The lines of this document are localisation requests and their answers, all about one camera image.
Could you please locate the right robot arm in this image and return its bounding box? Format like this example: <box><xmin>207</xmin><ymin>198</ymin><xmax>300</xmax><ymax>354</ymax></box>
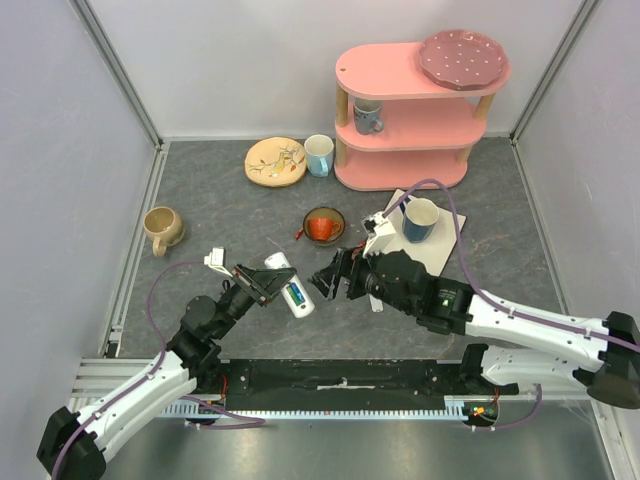
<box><xmin>309</xmin><ymin>248</ymin><xmax>639</xmax><ymax>409</ymax></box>

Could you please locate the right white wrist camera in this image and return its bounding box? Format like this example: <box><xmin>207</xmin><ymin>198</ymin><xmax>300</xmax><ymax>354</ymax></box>
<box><xmin>362</xmin><ymin>211</ymin><xmax>396</xmax><ymax>256</ymax></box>

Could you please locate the white remote control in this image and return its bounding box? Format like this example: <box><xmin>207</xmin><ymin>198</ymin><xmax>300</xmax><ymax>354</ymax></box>
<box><xmin>264</xmin><ymin>252</ymin><xmax>315</xmax><ymax>319</ymax></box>

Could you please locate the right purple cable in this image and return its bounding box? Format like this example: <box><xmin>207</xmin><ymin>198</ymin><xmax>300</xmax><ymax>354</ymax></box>
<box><xmin>382</xmin><ymin>178</ymin><xmax>640</xmax><ymax>432</ymax></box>

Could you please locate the pink polka dot plate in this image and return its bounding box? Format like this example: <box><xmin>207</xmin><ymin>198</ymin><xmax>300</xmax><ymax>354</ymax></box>
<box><xmin>417</xmin><ymin>29</ymin><xmax>509</xmax><ymax>91</ymax></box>

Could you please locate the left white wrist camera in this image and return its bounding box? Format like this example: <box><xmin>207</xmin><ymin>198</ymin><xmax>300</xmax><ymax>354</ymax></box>
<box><xmin>203</xmin><ymin>247</ymin><xmax>232</xmax><ymax>277</ymax></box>

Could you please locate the blue battery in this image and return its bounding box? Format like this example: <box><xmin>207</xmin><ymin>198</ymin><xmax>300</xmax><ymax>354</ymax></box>
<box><xmin>287</xmin><ymin>282</ymin><xmax>305</xmax><ymax>305</ymax></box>

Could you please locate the green battery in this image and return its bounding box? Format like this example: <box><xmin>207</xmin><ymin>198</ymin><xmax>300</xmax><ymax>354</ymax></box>
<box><xmin>289</xmin><ymin>284</ymin><xmax>306</xmax><ymax>309</ymax></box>

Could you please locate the orange cup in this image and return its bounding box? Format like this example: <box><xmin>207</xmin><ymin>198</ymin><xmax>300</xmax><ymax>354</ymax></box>
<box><xmin>308</xmin><ymin>217</ymin><xmax>343</xmax><ymax>242</ymax></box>

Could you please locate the white battery cover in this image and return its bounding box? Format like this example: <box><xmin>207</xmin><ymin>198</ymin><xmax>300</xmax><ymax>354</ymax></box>
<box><xmin>369</xmin><ymin>296</ymin><xmax>384</xmax><ymax>313</ymax></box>

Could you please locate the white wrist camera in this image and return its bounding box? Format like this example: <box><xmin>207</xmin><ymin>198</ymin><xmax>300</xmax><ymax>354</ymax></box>
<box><xmin>362</xmin><ymin>211</ymin><xmax>396</xmax><ymax>256</ymax></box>
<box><xmin>203</xmin><ymin>247</ymin><xmax>232</xmax><ymax>277</ymax></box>

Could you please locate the dark blue mug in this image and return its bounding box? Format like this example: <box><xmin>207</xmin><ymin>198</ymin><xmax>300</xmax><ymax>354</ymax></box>
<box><xmin>400</xmin><ymin>198</ymin><xmax>440</xmax><ymax>243</ymax></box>

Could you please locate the yellow floral plate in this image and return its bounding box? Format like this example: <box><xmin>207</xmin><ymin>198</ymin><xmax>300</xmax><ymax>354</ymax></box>
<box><xmin>244</xmin><ymin>136</ymin><xmax>307</xmax><ymax>188</ymax></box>

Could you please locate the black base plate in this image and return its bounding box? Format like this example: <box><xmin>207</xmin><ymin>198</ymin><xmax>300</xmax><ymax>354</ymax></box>
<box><xmin>195</xmin><ymin>359</ymin><xmax>519</xmax><ymax>412</ymax></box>

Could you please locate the pink three-tier shelf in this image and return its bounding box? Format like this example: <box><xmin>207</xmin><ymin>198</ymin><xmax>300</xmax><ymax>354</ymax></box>
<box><xmin>334</xmin><ymin>42</ymin><xmax>511</xmax><ymax>191</ymax></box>

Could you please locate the grey mug on shelf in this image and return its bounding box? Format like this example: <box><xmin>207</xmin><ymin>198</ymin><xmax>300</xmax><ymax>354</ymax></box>
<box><xmin>353</xmin><ymin>98</ymin><xmax>384</xmax><ymax>135</ymax></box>

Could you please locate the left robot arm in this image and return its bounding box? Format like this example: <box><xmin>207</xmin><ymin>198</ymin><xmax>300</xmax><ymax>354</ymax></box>
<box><xmin>36</xmin><ymin>265</ymin><xmax>297</xmax><ymax>479</ymax></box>

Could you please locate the beige ceramic mug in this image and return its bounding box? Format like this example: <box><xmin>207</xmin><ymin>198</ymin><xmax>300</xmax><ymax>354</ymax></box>
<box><xmin>143</xmin><ymin>206</ymin><xmax>185</xmax><ymax>257</ymax></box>

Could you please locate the white cable duct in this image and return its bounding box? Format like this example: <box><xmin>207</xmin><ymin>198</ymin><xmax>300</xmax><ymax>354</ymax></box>
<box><xmin>158</xmin><ymin>398</ymin><xmax>493</xmax><ymax>422</ymax></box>

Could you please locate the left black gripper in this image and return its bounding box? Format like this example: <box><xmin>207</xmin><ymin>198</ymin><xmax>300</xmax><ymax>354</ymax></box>
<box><xmin>213</xmin><ymin>261</ymin><xmax>297</xmax><ymax>339</ymax></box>

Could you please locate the light blue mug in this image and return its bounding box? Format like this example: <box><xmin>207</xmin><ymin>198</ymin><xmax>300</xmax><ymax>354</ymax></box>
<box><xmin>304</xmin><ymin>134</ymin><xmax>334</xmax><ymax>177</ymax></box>

